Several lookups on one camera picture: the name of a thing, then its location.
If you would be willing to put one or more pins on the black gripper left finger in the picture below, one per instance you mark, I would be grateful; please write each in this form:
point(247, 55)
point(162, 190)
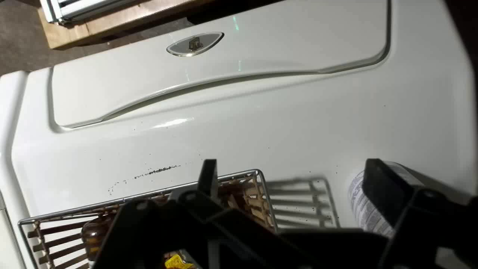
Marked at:
point(150, 233)

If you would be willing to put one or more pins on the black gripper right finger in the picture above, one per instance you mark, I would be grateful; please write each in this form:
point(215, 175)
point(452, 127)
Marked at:
point(428, 224)

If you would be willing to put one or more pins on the brown bottle white label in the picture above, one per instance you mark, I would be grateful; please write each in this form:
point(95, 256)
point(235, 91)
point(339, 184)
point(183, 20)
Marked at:
point(98, 236)

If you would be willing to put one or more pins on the white washing machine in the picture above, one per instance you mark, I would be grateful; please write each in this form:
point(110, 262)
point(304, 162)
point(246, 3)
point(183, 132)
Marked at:
point(249, 114)

